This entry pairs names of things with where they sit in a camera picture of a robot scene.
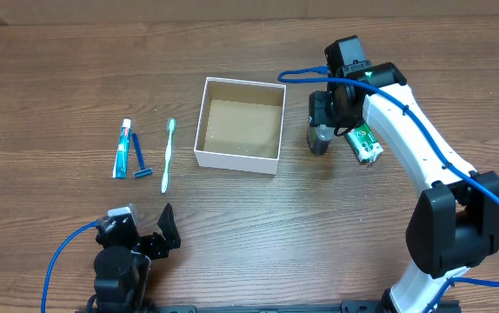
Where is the clear bottle dark liquid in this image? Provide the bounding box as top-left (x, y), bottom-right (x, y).
top-left (307, 124), bottom-right (334, 156)

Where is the green soap packet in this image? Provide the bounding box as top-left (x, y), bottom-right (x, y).
top-left (344, 123), bottom-right (383, 164)

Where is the teal toothpaste tube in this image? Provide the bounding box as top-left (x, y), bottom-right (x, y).
top-left (112, 118), bottom-right (131, 179)

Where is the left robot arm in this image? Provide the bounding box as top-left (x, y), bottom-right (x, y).
top-left (86, 203), bottom-right (181, 312)

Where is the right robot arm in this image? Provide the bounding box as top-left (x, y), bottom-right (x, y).
top-left (309, 62), bottom-right (499, 312)

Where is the blue disposable razor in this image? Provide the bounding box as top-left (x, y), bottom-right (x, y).
top-left (132, 133), bottom-right (153, 179)

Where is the green white toothbrush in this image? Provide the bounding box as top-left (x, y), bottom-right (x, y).
top-left (161, 118), bottom-right (176, 194)

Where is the white cardboard box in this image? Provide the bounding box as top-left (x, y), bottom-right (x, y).
top-left (194, 77), bottom-right (286, 175)

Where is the left blue cable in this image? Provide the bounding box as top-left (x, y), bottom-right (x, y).
top-left (40, 219), bottom-right (102, 313)

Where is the blue cable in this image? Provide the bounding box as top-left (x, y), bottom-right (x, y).
top-left (276, 65), bottom-right (499, 313)
top-left (40, 219), bottom-right (102, 313)

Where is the right blue cable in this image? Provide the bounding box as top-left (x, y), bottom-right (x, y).
top-left (276, 65), bottom-right (499, 313)

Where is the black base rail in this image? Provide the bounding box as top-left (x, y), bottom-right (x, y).
top-left (75, 299), bottom-right (463, 313)

